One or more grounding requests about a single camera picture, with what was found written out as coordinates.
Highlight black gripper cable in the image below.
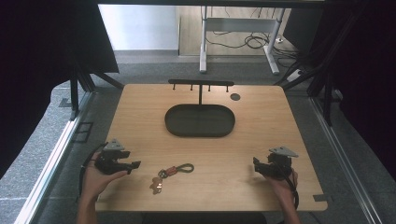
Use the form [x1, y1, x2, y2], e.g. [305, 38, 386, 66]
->
[275, 160, 301, 211]
[77, 142, 109, 203]

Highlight black curtain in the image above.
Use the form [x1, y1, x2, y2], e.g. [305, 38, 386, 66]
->
[0, 0, 120, 181]
[281, 0, 396, 182]

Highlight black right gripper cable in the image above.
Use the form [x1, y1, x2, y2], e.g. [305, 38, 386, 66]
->
[275, 160, 301, 211]

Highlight keychain with brown figure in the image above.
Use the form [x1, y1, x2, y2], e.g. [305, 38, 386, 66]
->
[148, 162, 195, 196]

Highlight white desk frame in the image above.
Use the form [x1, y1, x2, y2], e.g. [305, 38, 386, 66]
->
[198, 5, 286, 76]

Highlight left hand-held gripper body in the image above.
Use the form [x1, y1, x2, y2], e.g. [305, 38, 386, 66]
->
[94, 138, 132, 175]

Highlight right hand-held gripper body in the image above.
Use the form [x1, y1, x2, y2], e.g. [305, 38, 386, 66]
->
[262, 146, 300, 181]

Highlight black floor cables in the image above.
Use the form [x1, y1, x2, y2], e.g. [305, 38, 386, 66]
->
[205, 7, 302, 68]

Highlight black overhead bar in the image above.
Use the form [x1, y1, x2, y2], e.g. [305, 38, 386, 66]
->
[96, 0, 326, 9]

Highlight white power strip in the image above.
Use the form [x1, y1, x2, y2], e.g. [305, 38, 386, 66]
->
[285, 68, 304, 83]

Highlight black frame strut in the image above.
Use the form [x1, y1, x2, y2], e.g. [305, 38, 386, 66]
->
[273, 12, 362, 127]
[68, 61, 125, 121]

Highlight person's left hand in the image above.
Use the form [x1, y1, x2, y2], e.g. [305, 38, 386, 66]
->
[81, 151, 129, 201]

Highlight aluminium frame rail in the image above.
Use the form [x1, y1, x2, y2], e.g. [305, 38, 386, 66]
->
[13, 91, 95, 224]
[309, 90, 385, 224]

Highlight person's right hand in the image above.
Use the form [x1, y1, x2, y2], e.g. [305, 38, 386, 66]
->
[263, 169, 300, 201]

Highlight black key rack with tray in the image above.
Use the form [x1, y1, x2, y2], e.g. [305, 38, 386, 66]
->
[163, 78, 236, 138]

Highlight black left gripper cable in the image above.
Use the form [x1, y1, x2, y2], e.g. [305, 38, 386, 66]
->
[77, 142, 109, 203]

